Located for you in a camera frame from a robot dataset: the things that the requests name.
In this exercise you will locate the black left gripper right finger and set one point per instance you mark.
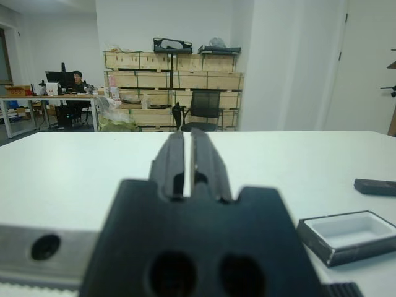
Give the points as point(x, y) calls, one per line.
point(210, 173)

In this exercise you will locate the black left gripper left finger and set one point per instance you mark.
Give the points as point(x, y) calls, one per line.
point(170, 167)

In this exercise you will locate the white box with red print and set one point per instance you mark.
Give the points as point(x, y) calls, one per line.
point(53, 89)

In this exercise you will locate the black box base white insert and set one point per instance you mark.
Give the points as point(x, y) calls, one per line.
point(349, 230)

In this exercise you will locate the orange cardboard box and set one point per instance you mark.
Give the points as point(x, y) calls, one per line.
point(17, 91)

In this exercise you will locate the yellow green bag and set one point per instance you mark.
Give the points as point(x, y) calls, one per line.
point(123, 125)

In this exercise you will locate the black mesh office chair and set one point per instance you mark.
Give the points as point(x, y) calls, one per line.
point(204, 102)

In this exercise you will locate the white plastic bag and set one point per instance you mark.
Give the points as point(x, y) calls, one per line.
point(108, 106)

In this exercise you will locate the pink and white carton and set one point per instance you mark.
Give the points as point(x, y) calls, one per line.
point(113, 88)

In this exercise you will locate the black computer tower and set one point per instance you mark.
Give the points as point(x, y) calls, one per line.
point(65, 117)

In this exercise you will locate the seated person in dark clothes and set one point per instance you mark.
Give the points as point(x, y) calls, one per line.
point(80, 86)

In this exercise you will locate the flat black tray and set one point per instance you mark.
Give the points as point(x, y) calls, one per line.
point(216, 51)

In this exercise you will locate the crumpled grey bag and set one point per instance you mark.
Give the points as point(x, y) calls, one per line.
point(218, 42)

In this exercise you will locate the white framed desk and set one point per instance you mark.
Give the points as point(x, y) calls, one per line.
point(46, 96)

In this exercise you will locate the black computer monitor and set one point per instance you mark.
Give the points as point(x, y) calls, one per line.
point(55, 77)

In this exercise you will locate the white door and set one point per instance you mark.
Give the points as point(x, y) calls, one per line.
point(365, 62)

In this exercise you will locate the black open frame case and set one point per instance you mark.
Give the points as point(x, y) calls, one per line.
point(187, 48)

